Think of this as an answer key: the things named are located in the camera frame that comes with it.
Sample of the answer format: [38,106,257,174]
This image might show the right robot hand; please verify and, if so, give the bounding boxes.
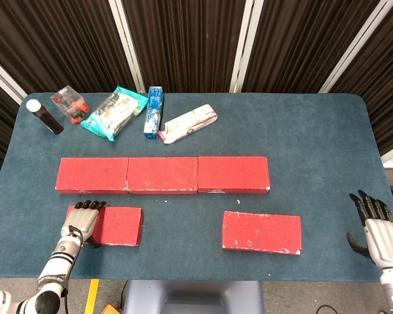
[346,189,393,270]

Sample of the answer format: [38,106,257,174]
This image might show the teal snack packet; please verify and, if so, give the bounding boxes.
[80,85,149,142]

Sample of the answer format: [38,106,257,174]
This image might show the blue felt table cover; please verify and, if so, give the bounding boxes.
[0,92,393,284]

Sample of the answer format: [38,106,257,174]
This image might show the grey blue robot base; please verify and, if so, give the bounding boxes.
[122,280,265,314]

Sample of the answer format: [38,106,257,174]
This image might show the brown bottle white cap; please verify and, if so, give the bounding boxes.
[26,99,65,135]

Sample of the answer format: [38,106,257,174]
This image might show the yellow floor tape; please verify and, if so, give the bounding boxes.
[84,279,100,314]

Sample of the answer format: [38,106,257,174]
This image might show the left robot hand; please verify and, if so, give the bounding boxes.
[60,200,107,249]

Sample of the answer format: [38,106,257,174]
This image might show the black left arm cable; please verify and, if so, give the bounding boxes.
[65,224,84,298]

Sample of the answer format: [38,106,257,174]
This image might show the red brick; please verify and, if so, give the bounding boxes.
[126,156,199,194]
[221,211,303,256]
[197,156,271,194]
[54,157,129,194]
[66,205,144,247]

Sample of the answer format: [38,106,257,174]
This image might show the blue toothpaste box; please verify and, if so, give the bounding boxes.
[143,86,165,141]

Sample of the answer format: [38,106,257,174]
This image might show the clear plastic box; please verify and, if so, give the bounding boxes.
[49,85,89,126]

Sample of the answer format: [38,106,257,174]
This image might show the black floor cable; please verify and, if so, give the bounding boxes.
[117,280,129,310]
[315,304,340,314]

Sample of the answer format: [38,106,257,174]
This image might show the white pink printed packet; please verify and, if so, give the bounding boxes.
[157,103,218,145]

